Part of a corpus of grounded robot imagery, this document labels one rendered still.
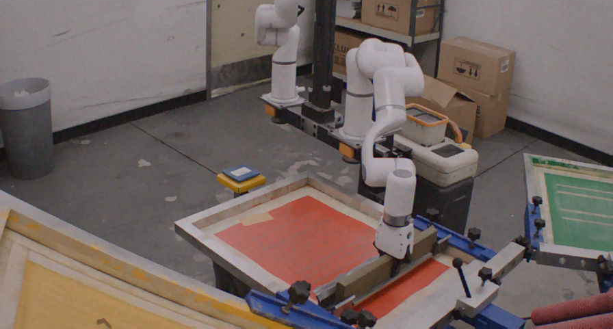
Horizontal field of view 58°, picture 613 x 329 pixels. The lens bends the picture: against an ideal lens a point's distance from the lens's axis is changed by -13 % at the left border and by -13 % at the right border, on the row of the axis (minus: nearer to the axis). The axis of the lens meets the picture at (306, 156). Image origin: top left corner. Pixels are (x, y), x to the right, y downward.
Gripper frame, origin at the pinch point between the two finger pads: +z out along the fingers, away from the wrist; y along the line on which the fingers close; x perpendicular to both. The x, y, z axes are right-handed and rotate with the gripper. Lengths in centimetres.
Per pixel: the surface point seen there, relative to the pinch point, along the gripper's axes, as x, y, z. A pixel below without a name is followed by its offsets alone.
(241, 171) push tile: -12, 79, 4
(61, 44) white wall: -60, 369, 18
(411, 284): -5.1, -4.8, 6.0
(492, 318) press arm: 2.2, -35.5, -2.5
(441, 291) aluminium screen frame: -4.3, -15.4, 2.6
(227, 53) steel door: -235, 375, 61
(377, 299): 7.3, -2.5, 6.1
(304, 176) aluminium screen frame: -24, 58, 2
